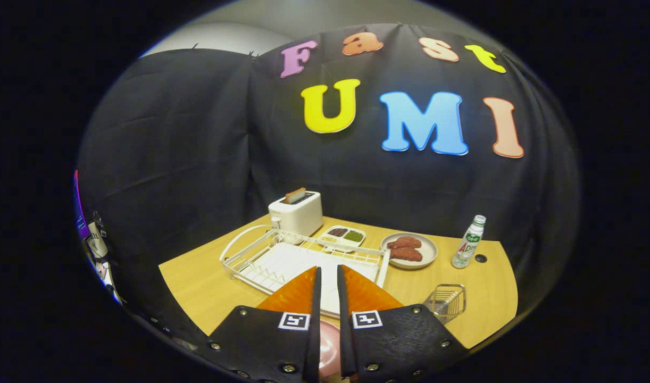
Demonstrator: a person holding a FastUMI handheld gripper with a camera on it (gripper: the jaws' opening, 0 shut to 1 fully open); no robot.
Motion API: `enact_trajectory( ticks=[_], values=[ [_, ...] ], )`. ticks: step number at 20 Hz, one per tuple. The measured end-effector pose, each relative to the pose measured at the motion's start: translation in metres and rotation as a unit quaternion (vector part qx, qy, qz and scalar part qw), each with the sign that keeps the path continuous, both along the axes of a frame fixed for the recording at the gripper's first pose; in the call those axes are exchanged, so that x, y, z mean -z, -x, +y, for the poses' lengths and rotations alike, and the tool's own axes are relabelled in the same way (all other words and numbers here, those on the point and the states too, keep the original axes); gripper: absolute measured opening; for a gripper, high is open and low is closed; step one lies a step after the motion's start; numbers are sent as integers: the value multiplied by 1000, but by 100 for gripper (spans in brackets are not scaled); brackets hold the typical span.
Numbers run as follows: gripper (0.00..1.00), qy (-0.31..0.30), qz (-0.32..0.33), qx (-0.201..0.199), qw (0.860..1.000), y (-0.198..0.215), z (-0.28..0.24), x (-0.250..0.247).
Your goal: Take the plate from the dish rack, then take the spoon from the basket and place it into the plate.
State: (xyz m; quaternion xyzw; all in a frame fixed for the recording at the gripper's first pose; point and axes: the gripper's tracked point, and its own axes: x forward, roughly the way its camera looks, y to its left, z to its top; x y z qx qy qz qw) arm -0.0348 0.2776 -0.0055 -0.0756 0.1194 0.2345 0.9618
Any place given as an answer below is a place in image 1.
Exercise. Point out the brown toast slice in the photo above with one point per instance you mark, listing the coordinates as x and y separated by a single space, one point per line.
296 196

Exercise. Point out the pink plate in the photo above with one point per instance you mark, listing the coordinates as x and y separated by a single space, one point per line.
329 351

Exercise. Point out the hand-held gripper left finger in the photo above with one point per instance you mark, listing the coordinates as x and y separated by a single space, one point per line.
313 340

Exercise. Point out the green beans pile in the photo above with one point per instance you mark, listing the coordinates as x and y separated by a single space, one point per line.
353 236

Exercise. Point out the dark brown beans pile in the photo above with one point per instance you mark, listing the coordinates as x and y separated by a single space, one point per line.
338 232

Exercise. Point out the white divided tray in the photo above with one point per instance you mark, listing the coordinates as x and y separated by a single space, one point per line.
346 246

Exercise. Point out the beige plate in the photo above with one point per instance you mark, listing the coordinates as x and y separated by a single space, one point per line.
428 250

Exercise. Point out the white toaster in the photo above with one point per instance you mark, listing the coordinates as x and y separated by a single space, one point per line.
298 218

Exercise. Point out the white drink bottle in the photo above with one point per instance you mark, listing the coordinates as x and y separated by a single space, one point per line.
467 247

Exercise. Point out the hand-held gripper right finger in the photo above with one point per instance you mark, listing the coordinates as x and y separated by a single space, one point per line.
346 346

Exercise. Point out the red meat piece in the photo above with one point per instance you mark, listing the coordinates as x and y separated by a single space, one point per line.
407 254
405 242

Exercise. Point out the white printed object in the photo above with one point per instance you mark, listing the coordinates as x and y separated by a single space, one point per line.
96 244

